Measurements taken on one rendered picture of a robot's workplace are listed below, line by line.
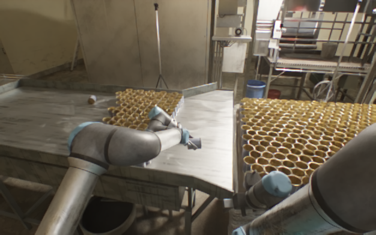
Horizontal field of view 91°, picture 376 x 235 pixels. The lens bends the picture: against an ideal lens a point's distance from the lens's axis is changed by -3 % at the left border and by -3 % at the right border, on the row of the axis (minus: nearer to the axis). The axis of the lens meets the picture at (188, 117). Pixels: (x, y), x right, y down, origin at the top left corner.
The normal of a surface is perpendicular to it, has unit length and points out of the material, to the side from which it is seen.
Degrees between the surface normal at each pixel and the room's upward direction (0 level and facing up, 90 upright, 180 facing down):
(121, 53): 90
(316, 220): 96
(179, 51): 90
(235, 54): 90
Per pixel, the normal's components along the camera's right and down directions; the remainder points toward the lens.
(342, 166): -0.85, -0.51
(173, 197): -0.20, 0.47
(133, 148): 0.52, -0.03
